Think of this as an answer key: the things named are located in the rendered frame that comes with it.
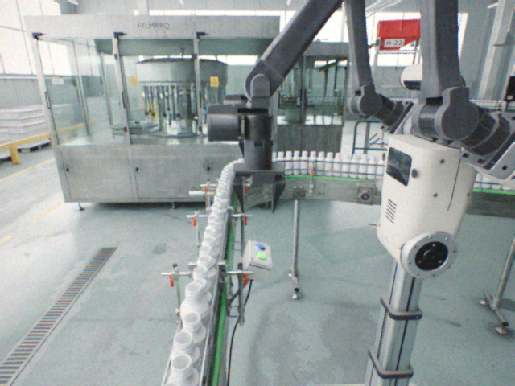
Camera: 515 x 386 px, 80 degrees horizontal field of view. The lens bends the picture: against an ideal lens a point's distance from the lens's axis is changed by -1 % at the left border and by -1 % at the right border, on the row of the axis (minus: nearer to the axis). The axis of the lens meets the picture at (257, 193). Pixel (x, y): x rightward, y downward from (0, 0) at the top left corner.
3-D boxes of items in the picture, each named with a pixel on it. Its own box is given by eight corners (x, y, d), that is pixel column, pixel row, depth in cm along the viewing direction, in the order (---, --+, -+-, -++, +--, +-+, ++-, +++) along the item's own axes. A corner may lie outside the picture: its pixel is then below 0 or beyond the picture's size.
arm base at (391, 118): (393, 135, 105) (415, 103, 102) (373, 122, 103) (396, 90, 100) (382, 131, 113) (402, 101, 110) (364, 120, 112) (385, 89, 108)
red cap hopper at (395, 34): (362, 159, 700) (377, 19, 606) (361, 153, 765) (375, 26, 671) (406, 162, 676) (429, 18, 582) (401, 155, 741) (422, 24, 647)
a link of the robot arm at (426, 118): (492, 115, 60) (471, 114, 65) (453, 87, 58) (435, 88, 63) (463, 156, 62) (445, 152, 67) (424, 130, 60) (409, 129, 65)
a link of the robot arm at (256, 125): (275, 109, 57) (272, 107, 62) (237, 109, 57) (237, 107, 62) (274, 147, 59) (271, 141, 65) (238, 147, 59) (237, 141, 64)
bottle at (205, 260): (197, 310, 94) (193, 264, 89) (200, 297, 100) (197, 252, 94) (216, 311, 94) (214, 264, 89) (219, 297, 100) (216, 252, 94)
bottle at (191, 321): (206, 383, 72) (201, 329, 65) (180, 380, 72) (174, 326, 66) (212, 360, 77) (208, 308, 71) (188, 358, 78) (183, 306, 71)
